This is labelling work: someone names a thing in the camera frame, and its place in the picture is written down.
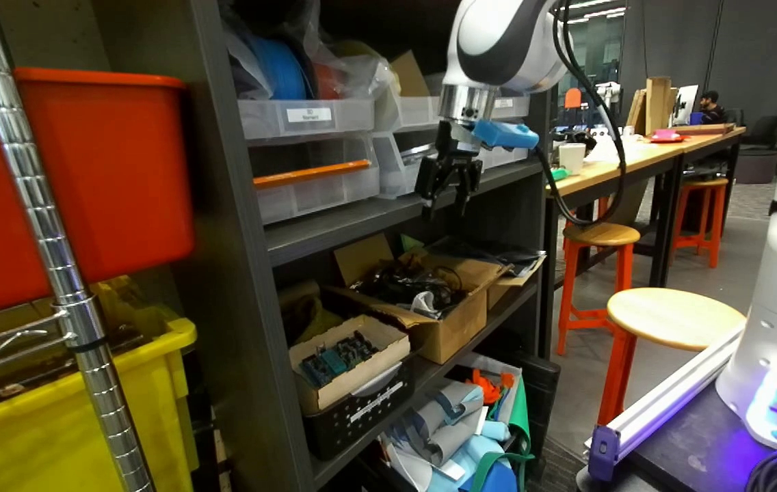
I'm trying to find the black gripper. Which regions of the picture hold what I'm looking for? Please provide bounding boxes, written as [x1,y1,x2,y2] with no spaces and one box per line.
[413,118,484,217]

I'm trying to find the wooden stool orange legs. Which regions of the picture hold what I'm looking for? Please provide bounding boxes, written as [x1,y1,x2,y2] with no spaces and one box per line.
[553,221,642,362]
[594,284,750,429]
[673,176,732,273]

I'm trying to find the orange fabric item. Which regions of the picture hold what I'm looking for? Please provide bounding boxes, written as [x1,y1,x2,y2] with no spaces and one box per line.
[471,366,520,411]

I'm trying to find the flat cardboard tray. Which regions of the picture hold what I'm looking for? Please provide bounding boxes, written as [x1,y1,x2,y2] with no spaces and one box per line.
[484,250,550,311]

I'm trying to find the brown cardboard piece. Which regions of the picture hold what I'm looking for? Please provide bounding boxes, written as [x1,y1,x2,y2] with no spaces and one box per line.
[389,49,434,101]

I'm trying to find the shiny silver part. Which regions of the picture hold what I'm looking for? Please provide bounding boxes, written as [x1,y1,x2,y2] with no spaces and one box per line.
[406,286,446,322]

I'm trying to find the white mug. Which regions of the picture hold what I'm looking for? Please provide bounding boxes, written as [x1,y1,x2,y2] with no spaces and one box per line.
[556,143,587,176]

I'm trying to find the orange rod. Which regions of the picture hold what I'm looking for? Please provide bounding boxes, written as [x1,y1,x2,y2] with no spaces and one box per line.
[249,158,374,193]

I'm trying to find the yellowish plastic bag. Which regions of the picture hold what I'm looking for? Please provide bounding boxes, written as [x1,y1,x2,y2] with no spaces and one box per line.
[301,36,405,132]

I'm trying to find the open cardboard box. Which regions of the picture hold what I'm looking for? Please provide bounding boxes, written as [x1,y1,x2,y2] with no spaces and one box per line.
[320,232,510,366]

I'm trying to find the clear bin white label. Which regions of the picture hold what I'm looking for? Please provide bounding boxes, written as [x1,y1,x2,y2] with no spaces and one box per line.
[234,92,378,148]

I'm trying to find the brown paper wrap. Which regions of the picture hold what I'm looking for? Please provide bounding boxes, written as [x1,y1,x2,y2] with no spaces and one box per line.
[275,282,348,351]

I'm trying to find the dark teal parts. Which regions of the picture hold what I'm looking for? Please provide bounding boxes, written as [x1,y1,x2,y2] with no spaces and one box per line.
[301,332,380,390]

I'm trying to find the blue roll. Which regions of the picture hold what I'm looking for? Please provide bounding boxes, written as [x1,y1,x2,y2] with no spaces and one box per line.
[246,36,313,103]

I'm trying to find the wooden work table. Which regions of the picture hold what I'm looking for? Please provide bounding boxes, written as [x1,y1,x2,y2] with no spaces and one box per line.
[535,124,750,363]

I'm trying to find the wooden block stand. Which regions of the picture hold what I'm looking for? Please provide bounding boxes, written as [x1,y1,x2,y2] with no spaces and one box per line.
[625,77,675,140]

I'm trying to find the white cardboard box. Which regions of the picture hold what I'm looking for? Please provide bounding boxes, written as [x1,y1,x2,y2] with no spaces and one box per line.
[286,311,413,420]

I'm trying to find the grey white fabric bag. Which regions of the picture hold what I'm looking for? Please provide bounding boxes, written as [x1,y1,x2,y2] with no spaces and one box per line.
[378,378,493,492]

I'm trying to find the dark grey shelf unit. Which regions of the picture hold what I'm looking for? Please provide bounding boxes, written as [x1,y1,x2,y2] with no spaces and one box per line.
[0,0,562,492]

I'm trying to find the white laptop screen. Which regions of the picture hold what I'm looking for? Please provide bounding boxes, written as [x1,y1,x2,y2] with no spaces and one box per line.
[673,83,699,129]

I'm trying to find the black plastic crate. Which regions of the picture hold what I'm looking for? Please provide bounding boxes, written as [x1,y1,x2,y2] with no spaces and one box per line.
[301,363,413,463]

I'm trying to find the long wooden plank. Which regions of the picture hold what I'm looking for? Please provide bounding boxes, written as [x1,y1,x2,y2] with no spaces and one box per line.
[673,121,739,140]

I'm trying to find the seated person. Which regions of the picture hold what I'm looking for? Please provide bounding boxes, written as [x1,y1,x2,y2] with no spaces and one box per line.
[688,90,729,129]

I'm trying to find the teal blue bag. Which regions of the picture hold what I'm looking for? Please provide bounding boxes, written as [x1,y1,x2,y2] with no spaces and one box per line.
[439,363,535,492]

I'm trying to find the orange plastic bin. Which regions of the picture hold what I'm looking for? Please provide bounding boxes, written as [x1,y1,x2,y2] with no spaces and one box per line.
[0,64,196,322]

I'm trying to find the chrome rack pole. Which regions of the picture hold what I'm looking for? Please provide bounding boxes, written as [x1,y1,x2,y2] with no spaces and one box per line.
[0,0,159,492]

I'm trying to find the yellow plastic bin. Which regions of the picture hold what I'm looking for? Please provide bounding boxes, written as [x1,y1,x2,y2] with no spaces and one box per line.
[0,316,203,492]

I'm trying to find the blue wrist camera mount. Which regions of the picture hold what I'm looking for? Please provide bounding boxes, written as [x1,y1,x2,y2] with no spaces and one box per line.
[471,118,543,155]

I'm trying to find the black cable bundle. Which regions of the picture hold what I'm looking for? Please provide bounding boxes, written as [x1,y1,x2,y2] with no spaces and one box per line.
[354,255,468,316]

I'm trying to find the aluminium extrusion rail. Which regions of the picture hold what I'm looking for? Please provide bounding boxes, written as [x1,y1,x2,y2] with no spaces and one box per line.
[586,327,746,485]

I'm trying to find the purple rail end bracket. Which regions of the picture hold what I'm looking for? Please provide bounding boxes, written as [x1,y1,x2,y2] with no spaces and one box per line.
[586,423,625,485]

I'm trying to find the chrome wire shelf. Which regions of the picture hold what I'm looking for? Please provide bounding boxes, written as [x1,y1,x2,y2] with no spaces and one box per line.
[0,308,75,385]

